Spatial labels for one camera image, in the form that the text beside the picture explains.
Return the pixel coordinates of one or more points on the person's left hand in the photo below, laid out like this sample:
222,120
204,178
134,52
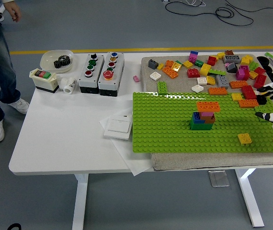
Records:
14,12

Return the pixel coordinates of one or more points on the magenta square toy brick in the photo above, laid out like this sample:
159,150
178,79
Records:
193,58

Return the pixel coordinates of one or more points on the blue square toy brick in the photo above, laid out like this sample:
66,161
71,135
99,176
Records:
194,52

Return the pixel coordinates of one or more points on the red long toy brick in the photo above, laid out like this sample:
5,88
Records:
260,82
249,93

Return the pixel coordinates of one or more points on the black toy brick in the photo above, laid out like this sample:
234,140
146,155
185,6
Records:
261,101

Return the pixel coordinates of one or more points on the green long toy brick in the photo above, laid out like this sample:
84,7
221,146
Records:
265,109

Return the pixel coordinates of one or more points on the red flat toy brick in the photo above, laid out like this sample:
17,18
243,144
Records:
259,70

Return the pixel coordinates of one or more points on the green small flat brick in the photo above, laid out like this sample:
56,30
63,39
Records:
269,54

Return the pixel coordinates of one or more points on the green square toy brick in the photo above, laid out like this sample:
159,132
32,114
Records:
253,65

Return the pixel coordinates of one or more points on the orange long toy brick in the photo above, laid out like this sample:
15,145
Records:
170,72
208,106
238,84
247,103
218,91

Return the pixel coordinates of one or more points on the magenta large toy brick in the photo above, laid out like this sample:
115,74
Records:
242,74

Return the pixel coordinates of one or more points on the yellow large toy brick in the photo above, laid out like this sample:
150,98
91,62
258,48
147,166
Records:
246,60

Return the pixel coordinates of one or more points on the dark grey slope brick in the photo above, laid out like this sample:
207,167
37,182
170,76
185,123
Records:
232,68

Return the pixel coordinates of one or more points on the grey long toy brick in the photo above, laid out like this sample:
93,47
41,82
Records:
232,59

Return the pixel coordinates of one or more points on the grey six-stud toy brick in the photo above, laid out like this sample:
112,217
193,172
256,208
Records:
222,81

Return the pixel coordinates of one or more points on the small pink toy brick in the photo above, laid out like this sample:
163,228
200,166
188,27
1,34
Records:
136,78
227,65

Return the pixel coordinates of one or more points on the brown small toy brick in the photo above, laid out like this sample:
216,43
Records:
229,52

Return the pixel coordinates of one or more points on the green flat plate brick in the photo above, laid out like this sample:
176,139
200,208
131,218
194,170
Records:
218,72

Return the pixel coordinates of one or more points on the red square toy brick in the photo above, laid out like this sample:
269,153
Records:
193,72
212,60

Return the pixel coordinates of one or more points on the pink flat toy brick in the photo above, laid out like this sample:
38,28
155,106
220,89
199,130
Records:
207,114

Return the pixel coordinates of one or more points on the yellow tall toy brick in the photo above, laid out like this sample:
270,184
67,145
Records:
205,69

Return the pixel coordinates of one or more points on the green small toy brick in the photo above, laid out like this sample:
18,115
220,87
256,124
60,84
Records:
198,63
179,62

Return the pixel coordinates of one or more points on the green large toy brick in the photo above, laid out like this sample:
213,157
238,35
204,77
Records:
201,127

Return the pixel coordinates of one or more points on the yellow printed toy brick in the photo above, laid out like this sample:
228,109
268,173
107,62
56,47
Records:
176,66

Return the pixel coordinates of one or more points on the orange square toy brick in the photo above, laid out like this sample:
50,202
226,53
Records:
168,63

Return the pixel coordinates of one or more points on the green six-stud toy brick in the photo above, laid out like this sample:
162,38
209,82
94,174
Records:
162,87

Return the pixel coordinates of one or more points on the small yellow toy brick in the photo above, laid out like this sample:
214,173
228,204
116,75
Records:
160,66

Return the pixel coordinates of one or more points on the green studded baseplate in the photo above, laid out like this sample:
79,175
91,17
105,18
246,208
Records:
165,134

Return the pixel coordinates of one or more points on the dark grey toy brick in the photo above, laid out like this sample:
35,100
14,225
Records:
153,64

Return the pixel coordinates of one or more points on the white plastic bowl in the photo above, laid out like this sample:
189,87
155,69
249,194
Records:
48,60

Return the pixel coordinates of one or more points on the black metal gears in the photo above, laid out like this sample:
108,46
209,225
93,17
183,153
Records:
61,62

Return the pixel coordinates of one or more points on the white pipe tee fitting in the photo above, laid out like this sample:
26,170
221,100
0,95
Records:
68,86

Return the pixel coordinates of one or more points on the grey-brown mat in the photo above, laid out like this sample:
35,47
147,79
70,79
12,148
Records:
182,83

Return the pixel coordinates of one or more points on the grey button box black knob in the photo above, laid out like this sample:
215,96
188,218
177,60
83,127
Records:
88,81

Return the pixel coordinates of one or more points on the grey floor plate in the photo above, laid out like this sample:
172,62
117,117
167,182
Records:
219,179

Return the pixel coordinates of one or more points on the white table leg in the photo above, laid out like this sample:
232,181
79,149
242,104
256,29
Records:
80,203
249,198

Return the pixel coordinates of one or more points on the grey button box emergency stop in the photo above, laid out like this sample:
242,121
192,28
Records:
107,85

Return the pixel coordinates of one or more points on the yellow floor tape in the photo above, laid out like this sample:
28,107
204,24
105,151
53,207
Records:
127,49

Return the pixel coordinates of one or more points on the white paper sheet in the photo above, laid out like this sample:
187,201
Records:
136,165

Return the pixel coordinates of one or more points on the cream switch box red green buttons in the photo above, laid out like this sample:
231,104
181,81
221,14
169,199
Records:
43,82

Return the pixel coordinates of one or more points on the white wall switch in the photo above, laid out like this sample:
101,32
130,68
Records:
117,128

